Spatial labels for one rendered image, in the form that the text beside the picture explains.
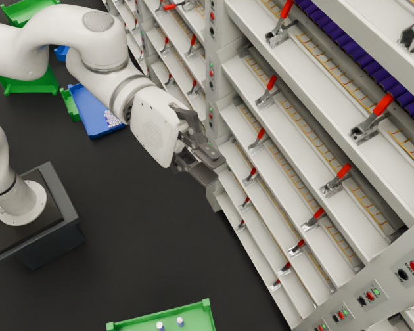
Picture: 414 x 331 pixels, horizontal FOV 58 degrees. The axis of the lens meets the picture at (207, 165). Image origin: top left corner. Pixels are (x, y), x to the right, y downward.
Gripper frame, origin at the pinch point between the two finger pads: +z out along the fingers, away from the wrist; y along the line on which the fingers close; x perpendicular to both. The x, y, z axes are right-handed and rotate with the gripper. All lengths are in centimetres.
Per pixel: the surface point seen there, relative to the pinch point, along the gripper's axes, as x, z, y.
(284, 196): 36.3, 5.6, -30.7
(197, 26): 46, -44, -11
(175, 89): 75, -70, -63
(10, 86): 42, -165, -116
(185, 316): 11, 6, -73
